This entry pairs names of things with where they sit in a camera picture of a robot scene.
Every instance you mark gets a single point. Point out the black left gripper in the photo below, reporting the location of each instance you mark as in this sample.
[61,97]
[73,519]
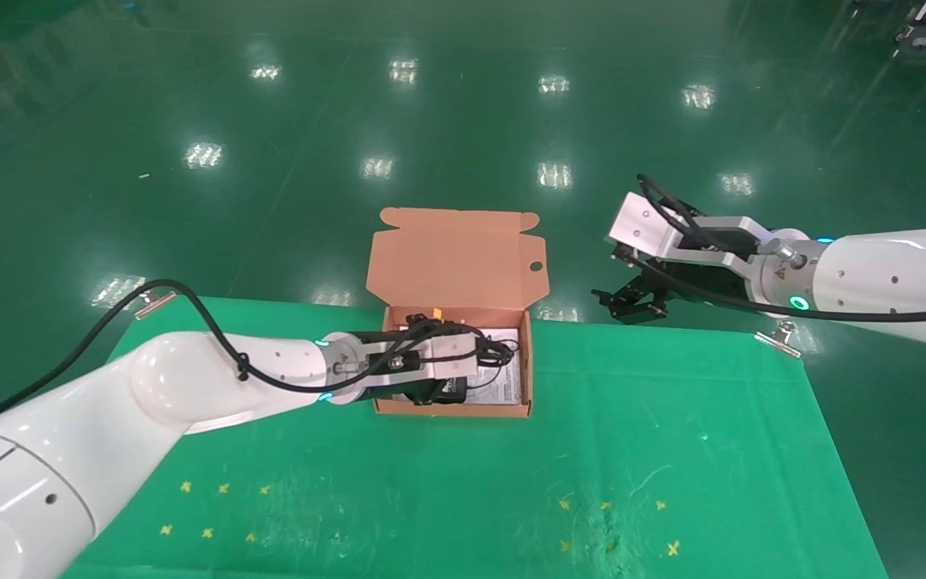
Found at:
[415,392]

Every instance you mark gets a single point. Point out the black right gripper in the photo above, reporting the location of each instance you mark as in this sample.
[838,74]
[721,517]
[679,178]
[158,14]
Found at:
[696,277]

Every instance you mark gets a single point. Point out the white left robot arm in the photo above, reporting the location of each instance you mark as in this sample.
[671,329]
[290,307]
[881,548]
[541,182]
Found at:
[109,434]

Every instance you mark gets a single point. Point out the open brown cardboard box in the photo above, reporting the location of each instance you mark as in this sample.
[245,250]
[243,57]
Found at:
[455,257]

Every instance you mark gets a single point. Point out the green table cloth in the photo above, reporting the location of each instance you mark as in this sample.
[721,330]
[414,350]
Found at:
[431,482]

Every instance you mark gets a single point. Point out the white printed paper sheet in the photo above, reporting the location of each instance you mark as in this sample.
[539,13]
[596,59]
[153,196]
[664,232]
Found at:
[507,390]

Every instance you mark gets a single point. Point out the metal table clip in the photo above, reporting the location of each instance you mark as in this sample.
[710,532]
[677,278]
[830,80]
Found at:
[777,342]
[155,305]

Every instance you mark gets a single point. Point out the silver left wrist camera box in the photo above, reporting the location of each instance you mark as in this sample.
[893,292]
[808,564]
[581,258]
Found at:
[451,358]

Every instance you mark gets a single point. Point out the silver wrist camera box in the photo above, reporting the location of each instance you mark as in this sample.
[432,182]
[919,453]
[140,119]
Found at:
[644,229]
[451,358]

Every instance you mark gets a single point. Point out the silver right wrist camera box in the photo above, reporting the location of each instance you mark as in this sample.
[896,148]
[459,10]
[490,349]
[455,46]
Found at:
[644,229]

